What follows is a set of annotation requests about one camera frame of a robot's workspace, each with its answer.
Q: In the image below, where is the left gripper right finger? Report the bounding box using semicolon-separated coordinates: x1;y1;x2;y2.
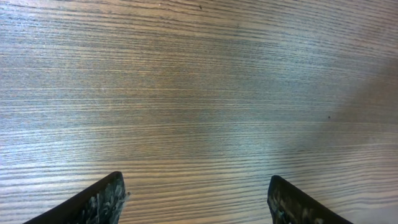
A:
267;175;352;224

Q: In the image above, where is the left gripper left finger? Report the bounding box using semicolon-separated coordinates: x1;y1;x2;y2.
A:
25;171;127;224

